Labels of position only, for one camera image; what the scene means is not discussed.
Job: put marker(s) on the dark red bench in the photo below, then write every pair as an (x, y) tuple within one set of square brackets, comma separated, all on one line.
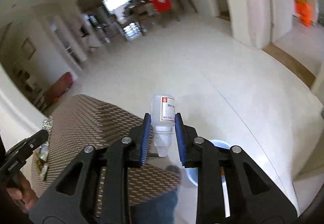
[(58, 88)]

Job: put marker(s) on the person's left hand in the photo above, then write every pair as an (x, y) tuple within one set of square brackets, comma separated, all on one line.
[(25, 197)]

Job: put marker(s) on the brown polka dot tablecloth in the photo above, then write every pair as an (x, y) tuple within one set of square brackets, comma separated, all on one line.
[(84, 121)]

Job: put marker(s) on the red covered dining chair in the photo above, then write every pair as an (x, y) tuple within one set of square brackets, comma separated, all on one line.
[(163, 7)]

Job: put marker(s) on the person's blue jeans leg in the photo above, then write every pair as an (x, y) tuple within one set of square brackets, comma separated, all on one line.
[(157, 210)]

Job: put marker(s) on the white printed ointment tube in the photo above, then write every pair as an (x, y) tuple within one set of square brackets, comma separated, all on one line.
[(40, 157)]

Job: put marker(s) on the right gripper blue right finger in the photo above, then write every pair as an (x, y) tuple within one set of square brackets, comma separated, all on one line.
[(181, 136)]

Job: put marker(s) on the white plastic medicine bottle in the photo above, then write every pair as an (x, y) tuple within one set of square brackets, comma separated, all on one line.
[(162, 121)]

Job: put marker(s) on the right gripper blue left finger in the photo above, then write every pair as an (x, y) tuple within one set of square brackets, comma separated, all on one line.
[(145, 136)]

